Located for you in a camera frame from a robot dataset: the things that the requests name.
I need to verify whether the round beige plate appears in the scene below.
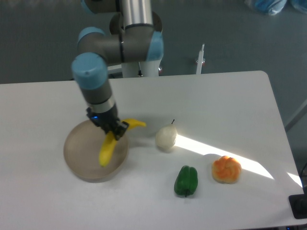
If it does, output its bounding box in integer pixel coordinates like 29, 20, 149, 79
63, 120, 129, 183

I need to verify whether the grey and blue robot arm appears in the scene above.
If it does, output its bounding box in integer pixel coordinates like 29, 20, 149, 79
71, 0, 164, 140

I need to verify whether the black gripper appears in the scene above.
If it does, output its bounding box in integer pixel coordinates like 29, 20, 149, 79
86, 107, 129, 140

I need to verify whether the orange bread roll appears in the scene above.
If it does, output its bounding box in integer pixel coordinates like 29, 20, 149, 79
212, 156, 242, 184

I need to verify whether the green bell pepper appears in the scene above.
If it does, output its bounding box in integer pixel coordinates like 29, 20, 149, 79
174, 165, 198, 197

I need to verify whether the blue plastic bag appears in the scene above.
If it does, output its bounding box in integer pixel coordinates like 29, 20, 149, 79
244, 0, 307, 16

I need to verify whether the white stand leg right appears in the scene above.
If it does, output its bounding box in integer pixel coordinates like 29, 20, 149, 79
196, 44, 205, 75

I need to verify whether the black device at table edge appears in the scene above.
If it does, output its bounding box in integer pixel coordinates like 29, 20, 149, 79
288, 194, 307, 219

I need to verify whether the pale white pear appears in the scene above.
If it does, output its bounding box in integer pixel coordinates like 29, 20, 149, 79
155, 119, 177, 151

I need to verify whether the yellow banana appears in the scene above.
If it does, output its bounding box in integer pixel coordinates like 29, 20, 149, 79
98, 118, 146, 167

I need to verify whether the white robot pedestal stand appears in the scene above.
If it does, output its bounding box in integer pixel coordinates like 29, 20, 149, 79
106, 11, 165, 79

